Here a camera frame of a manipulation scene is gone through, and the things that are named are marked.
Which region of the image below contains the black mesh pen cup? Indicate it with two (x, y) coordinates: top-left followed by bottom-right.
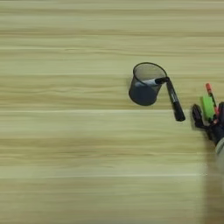
(128, 61), (170, 107)

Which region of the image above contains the green eraser block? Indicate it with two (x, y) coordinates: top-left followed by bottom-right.
(200, 94), (216, 123)

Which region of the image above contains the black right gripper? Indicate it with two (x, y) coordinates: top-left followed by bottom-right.
(191, 101), (224, 147)

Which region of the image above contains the red and black marker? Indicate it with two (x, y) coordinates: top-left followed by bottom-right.
(205, 82), (220, 116)

